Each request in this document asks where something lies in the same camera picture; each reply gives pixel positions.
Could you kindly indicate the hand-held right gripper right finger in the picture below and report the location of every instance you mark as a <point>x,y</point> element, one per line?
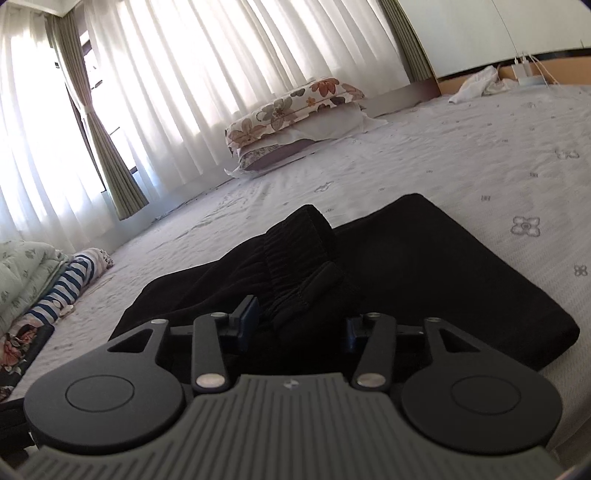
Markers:
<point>355,334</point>

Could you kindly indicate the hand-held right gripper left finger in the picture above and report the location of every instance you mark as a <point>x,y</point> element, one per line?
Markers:
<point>247,323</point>

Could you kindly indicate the black pants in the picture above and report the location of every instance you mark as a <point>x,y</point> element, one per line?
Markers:
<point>415,258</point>

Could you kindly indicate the purple floral pillow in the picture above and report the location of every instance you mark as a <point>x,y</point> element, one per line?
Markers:
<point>272,157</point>

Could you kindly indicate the blue white striped cloth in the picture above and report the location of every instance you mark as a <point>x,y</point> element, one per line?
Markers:
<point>69,284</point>

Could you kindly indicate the olive curtain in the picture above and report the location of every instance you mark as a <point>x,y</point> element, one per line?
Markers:
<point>115,166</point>
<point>408,37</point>

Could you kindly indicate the bed with white patterned sheet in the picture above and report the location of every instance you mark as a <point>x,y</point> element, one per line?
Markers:
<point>461,152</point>

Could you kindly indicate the white pillow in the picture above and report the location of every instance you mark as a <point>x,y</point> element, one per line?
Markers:
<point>332,122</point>

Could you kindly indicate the dark floral cloth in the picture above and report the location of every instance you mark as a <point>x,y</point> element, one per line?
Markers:
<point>23,341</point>

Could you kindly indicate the green folded quilt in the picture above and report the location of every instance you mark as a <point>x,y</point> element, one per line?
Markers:
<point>23,281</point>

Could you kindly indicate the beige window ledge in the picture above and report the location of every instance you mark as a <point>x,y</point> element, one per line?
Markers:
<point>401,99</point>

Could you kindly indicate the wooden headboard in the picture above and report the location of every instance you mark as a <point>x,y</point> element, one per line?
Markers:
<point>461,83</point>

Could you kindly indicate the white garment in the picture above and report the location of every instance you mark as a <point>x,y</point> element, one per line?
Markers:
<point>475,85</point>

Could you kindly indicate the white charger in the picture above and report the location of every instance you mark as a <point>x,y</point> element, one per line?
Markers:
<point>522,67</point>

